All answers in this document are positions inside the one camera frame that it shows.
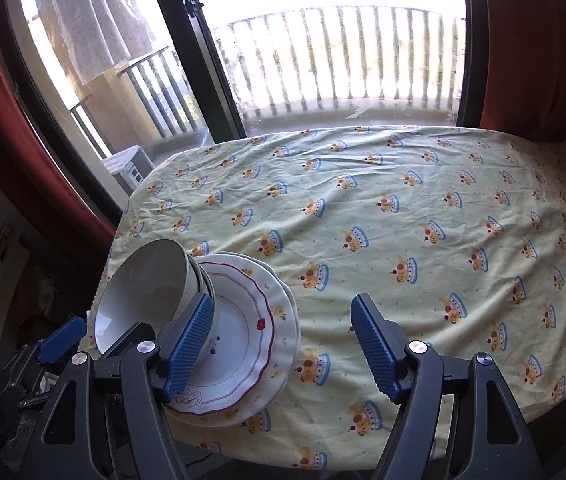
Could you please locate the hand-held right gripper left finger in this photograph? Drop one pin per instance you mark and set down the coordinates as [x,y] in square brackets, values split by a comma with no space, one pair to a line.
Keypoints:
[188,350]

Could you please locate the dark window frame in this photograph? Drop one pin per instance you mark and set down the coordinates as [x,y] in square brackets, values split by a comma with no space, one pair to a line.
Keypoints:
[188,35]

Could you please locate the white plate with red line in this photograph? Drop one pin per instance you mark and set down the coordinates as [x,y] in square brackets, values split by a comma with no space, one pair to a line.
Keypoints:
[243,330]

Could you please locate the hanging white dotted cloth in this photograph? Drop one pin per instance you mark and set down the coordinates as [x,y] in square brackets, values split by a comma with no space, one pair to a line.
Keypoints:
[93,15]

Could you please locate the balcony railing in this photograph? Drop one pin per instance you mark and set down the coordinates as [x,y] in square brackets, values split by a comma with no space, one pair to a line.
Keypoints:
[144,61]

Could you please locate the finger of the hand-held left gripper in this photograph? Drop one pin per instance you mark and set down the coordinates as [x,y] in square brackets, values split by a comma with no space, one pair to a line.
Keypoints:
[130,334]
[63,337]

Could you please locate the large white ruffled-rim plate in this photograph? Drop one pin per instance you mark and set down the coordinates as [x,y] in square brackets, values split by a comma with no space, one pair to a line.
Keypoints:
[285,320]

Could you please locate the red curtain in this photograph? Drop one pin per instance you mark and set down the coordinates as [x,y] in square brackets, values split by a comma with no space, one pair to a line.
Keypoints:
[13,125]
[538,60]

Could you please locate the yellow printed tablecloth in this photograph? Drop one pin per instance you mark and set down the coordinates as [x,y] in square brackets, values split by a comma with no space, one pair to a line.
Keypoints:
[388,210]

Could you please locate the white outdoor air conditioner unit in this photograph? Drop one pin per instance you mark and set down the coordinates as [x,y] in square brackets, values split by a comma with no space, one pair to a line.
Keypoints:
[125,165]

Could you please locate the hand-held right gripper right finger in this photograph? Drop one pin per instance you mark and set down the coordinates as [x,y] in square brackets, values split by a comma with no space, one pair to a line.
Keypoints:
[375,350]

